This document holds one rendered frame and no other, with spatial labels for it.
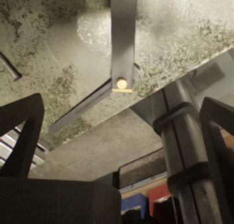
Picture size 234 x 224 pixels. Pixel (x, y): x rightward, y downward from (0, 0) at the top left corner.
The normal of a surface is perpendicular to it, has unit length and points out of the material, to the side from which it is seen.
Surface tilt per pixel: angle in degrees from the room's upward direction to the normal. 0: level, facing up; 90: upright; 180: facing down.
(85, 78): 0
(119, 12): 4
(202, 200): 90
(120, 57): 4
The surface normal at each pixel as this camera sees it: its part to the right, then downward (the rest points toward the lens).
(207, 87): -0.04, 0.61
